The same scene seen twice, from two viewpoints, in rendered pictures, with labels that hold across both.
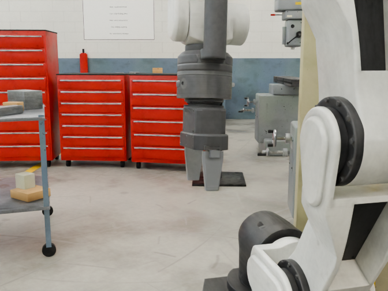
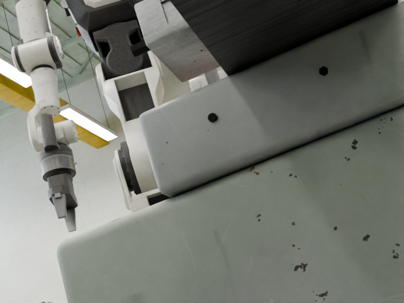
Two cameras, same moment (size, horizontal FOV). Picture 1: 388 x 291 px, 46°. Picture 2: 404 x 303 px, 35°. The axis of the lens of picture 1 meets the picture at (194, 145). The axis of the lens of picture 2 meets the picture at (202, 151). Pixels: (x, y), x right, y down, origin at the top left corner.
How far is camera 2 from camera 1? 1.19 m
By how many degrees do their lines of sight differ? 31
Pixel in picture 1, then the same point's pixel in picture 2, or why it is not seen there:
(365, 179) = (145, 178)
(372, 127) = (133, 146)
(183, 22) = (34, 137)
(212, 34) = (44, 135)
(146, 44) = not seen: hidden behind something
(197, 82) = (45, 164)
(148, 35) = not seen: hidden behind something
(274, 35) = not seen: outside the picture
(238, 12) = (65, 122)
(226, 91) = (64, 163)
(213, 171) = (59, 205)
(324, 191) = (125, 194)
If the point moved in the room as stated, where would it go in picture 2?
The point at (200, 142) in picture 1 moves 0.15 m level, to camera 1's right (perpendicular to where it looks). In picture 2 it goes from (50, 193) to (103, 172)
